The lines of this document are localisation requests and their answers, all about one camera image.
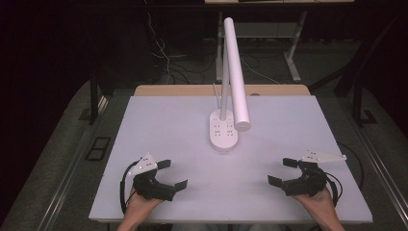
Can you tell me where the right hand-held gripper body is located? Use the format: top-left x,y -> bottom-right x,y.
282,148 -> 347,197

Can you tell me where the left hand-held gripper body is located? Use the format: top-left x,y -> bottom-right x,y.
127,152 -> 177,202

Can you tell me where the person's left hand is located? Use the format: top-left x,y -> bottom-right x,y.
125,187 -> 164,219

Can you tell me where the person's right hand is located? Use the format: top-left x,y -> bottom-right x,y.
293,187 -> 337,223

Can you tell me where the black metal stand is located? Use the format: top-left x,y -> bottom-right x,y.
351,75 -> 379,127
89,70 -> 114,126

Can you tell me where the white desk lamp with sockets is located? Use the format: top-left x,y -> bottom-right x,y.
209,16 -> 252,153

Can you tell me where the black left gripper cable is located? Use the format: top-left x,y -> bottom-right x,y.
119,159 -> 142,215

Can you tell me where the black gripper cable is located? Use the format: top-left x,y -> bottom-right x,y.
324,141 -> 366,208
119,159 -> 142,215

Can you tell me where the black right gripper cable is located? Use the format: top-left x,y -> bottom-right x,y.
324,141 -> 366,208

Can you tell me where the black rectangular floor frame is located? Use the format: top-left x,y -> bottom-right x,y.
84,136 -> 112,162

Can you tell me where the metal floor rail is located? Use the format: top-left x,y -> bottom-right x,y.
333,95 -> 408,222
38,94 -> 110,231

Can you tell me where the white lamp cable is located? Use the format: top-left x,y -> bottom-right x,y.
212,83 -> 223,109

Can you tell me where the thin white hanging cable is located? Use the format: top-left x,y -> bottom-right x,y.
145,0 -> 171,85

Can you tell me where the white metal desk frame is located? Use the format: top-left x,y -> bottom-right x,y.
204,0 -> 356,84

